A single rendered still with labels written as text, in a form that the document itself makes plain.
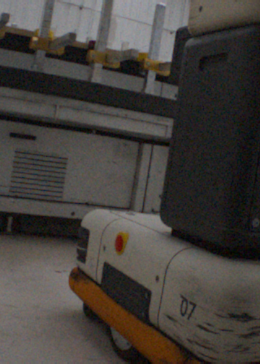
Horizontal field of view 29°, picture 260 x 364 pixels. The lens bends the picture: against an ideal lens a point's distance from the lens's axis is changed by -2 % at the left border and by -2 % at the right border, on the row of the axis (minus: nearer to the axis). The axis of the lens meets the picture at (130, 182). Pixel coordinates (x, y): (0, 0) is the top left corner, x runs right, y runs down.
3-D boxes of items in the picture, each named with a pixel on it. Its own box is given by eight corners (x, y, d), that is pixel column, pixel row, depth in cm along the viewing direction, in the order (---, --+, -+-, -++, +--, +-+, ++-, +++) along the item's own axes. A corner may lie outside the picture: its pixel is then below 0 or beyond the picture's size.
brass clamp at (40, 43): (63, 54, 200) (66, 41, 199) (32, 47, 194) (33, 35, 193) (58, 55, 205) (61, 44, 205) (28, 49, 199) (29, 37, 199)
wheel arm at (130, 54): (138, 59, 188) (140, 49, 188) (130, 58, 187) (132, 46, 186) (95, 69, 227) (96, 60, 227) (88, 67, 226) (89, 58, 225)
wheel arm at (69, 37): (75, 44, 177) (78, 32, 177) (67, 41, 176) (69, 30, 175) (42, 57, 216) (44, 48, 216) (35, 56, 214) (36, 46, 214)
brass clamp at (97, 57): (119, 67, 211) (121, 55, 210) (89, 60, 205) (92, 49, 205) (114, 68, 216) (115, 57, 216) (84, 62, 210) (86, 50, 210)
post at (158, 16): (150, 109, 221) (166, 3, 218) (143, 107, 219) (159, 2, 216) (146, 109, 224) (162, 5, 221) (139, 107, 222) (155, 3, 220)
